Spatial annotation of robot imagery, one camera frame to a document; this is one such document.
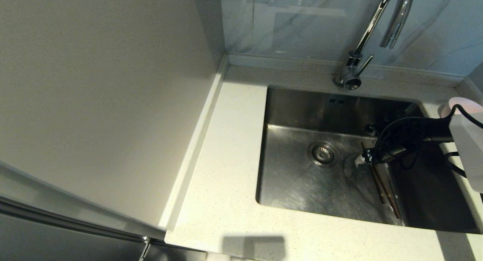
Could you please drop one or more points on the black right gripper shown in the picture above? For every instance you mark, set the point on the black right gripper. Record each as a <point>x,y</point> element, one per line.
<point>402,138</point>

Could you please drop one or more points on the wooden chopstick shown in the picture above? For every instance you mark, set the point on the wooden chopstick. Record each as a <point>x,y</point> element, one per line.
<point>377,183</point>
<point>390,197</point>

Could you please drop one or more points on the chrome gooseneck faucet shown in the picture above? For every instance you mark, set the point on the chrome gooseneck faucet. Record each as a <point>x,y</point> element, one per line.
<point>351,72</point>

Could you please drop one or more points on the pink plastic bowl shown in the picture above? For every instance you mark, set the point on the pink plastic bowl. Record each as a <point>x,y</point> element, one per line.
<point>468,104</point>

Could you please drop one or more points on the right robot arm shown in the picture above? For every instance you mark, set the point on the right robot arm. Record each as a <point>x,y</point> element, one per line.
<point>466,140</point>

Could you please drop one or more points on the metal sink drain strainer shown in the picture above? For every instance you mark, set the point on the metal sink drain strainer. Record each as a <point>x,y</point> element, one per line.
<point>322,154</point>

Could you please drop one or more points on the stainless steel sink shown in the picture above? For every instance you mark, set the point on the stainless steel sink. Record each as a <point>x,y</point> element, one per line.
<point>302,193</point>

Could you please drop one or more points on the grey tall cabinet door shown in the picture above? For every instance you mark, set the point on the grey tall cabinet door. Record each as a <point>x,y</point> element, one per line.
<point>56,242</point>

